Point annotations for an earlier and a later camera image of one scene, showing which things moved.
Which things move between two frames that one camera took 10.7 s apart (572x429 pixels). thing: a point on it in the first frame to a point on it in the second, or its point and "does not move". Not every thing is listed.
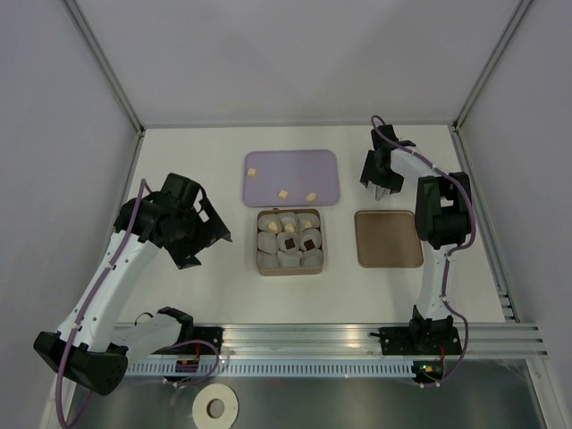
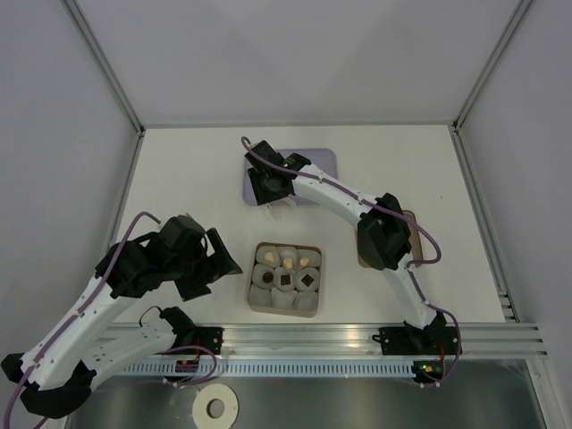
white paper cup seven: x=265 y=259 to x=258 y=296
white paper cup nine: x=312 y=258 to x=307 y=300
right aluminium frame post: x=517 y=15 does not move
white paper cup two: x=289 y=217 to x=288 y=257
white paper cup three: x=303 y=217 to x=315 y=257
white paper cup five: x=288 y=241 to x=284 y=279
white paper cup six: x=310 y=234 to x=313 y=273
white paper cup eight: x=290 y=258 to x=282 y=299
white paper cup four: x=267 y=241 to x=263 y=276
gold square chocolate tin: x=289 y=242 to x=285 y=279
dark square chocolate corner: x=309 y=244 to x=307 y=280
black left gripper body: x=194 y=235 to x=193 y=273
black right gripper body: x=381 y=174 to x=263 y=190
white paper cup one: x=269 y=222 to x=269 y=256
